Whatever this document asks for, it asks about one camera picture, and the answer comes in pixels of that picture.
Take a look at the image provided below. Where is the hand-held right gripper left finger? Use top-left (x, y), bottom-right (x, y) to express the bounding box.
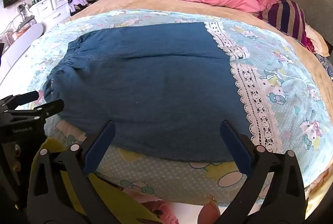
top-left (27, 120), bottom-right (123, 224)

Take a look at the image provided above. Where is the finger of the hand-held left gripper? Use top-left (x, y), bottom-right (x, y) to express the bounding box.
top-left (0, 90), bottom-right (39, 110)
top-left (13, 99), bottom-right (65, 120)

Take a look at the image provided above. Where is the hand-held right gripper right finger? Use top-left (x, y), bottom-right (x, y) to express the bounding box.
top-left (220, 120), bottom-right (306, 224)

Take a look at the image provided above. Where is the blue denim pants lace trim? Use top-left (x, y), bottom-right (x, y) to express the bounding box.
top-left (43, 21), bottom-right (285, 162)

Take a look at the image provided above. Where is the person's right hand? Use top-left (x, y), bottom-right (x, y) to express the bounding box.
top-left (199, 194), bottom-right (221, 224)

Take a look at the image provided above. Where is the person's green top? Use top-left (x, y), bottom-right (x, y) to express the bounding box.
top-left (29, 137), bottom-right (163, 224)

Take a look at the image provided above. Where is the white desk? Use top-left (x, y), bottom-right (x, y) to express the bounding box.
top-left (0, 22), bottom-right (45, 70)

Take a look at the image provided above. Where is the clutter on white desk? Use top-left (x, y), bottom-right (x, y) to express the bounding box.
top-left (5, 2), bottom-right (38, 37)

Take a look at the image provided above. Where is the pink patterned cloth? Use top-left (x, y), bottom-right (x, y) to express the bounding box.
top-left (121, 182), bottom-right (180, 224)

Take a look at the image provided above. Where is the light blue cartoon printed blanket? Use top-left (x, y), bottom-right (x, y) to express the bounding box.
top-left (25, 9), bottom-right (331, 207)

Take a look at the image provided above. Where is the white drawer cabinet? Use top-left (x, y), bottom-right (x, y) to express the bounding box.
top-left (29, 0), bottom-right (71, 30)

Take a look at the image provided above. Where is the cream pillow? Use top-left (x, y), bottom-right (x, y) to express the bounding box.
top-left (304, 22), bottom-right (330, 57)

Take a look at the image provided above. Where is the purple striped cushion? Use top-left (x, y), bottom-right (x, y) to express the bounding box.
top-left (257, 0), bottom-right (311, 46)

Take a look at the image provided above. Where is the bed with beige sheet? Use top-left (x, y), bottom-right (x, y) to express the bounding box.
top-left (62, 0), bottom-right (333, 214)

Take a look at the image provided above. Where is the grey headboard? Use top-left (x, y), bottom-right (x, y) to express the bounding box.
top-left (272, 0), bottom-right (333, 46)

